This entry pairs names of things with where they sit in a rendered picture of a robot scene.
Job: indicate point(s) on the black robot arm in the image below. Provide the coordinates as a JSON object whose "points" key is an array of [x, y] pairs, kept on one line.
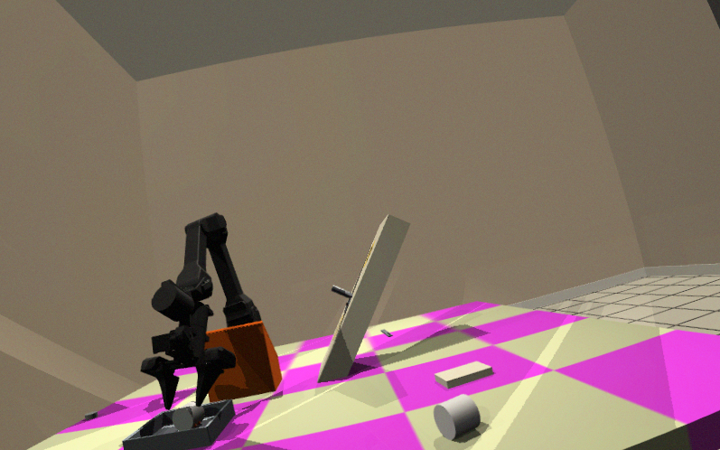
{"points": [[180, 301]]}

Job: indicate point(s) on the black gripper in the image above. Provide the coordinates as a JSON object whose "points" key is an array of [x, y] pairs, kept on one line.
{"points": [[209, 363]]}

